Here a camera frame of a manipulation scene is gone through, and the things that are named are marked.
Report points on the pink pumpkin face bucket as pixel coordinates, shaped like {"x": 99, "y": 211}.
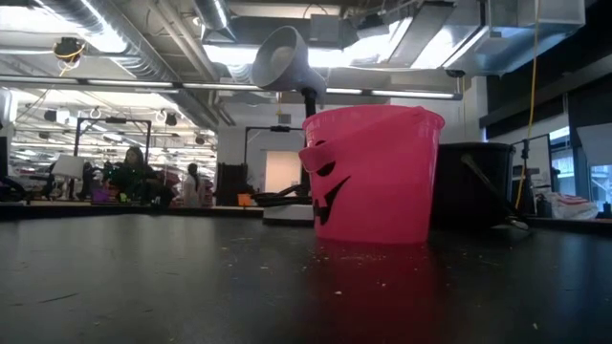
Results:
{"x": 382, "y": 191}

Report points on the white panel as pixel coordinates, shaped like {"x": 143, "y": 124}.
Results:
{"x": 282, "y": 172}

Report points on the orange object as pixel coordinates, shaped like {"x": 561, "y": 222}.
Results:
{"x": 245, "y": 199}

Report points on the black cabinet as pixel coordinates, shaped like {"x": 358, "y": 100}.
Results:
{"x": 232, "y": 184}

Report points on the white desk lamp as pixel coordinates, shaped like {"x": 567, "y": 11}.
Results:
{"x": 282, "y": 62}

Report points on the person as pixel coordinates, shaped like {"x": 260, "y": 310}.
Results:
{"x": 192, "y": 186}
{"x": 131, "y": 177}

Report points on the long ceiling light bar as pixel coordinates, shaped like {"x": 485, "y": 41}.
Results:
{"x": 411, "y": 94}

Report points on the black pumpkin face bucket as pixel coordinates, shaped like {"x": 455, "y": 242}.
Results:
{"x": 468, "y": 191}

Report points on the purple object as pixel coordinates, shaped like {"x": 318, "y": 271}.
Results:
{"x": 101, "y": 196}

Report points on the white shade table lamp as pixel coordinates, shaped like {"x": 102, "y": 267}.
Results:
{"x": 68, "y": 166}

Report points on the white bag red stripes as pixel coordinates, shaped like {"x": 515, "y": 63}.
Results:
{"x": 571, "y": 205}

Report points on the black camera frame rig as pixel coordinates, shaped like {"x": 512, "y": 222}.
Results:
{"x": 275, "y": 129}

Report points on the black ceiling camera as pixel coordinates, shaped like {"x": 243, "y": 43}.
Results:
{"x": 68, "y": 49}

